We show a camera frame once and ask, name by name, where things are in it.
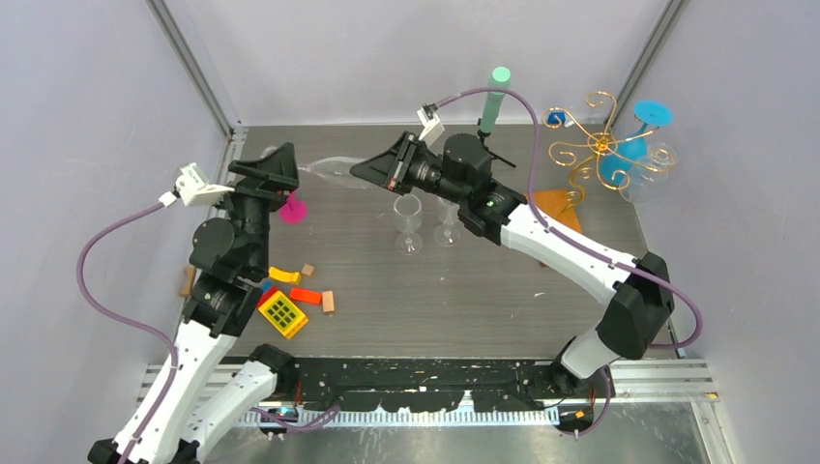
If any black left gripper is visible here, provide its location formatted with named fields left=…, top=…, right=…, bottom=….
left=206, top=143, right=299, bottom=276

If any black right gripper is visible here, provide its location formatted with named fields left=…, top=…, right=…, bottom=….
left=351, top=132, right=468, bottom=206

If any clear wine glass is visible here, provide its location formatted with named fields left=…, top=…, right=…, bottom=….
left=433, top=198, right=461, bottom=247
left=252, top=145, right=367, bottom=189
left=620, top=143, right=679, bottom=205
left=393, top=194, right=423, bottom=256

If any pink plastic wine glass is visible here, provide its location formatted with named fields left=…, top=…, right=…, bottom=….
left=278, top=191, right=308, bottom=224

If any blue plastic wine glass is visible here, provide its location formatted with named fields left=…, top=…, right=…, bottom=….
left=598, top=101, right=673, bottom=189

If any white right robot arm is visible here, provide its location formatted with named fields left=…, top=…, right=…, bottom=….
left=350, top=131, right=674, bottom=397

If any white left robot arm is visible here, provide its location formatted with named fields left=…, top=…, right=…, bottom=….
left=88, top=142, right=299, bottom=463

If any orange wooden rack base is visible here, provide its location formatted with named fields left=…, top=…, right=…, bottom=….
left=534, top=188, right=583, bottom=234

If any black mini tripod stand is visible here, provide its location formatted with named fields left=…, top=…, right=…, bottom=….
left=477, top=130, right=517, bottom=168

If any yellow curved block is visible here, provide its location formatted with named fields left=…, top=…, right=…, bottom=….
left=268, top=267, right=303, bottom=285

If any red flat block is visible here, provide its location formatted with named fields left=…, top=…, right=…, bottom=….
left=257, top=286, right=279, bottom=307

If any orange flat block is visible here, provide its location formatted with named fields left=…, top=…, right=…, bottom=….
left=288, top=287, right=323, bottom=305

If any yellow green window block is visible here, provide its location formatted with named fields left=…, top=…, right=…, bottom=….
left=257, top=290, right=309, bottom=339

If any tan wooden block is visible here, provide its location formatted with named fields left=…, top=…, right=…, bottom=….
left=322, top=291, right=336, bottom=314

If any mint green microphone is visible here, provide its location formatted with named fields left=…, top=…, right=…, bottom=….
left=478, top=66, right=512, bottom=137

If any wooden block off table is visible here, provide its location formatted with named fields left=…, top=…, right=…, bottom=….
left=178, top=266, right=196, bottom=298

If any small blue block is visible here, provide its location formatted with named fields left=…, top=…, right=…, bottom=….
left=546, top=111, right=567, bottom=126

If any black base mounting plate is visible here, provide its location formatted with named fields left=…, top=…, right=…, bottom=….
left=255, top=356, right=616, bottom=415

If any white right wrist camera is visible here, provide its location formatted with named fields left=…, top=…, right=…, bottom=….
left=416, top=103, right=445, bottom=145

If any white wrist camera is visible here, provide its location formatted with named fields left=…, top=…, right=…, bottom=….
left=416, top=103, right=445, bottom=145
left=159, top=162, right=235, bottom=208

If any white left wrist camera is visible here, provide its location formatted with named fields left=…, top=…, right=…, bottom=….
left=159, top=162, right=235, bottom=208

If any gold wire glass rack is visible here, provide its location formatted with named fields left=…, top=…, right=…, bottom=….
left=541, top=107, right=662, bottom=208

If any slotted cable duct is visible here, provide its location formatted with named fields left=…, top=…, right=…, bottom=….
left=237, top=407, right=562, bottom=429

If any aluminium frame rail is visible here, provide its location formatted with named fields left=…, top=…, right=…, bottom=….
left=610, top=350, right=720, bottom=403

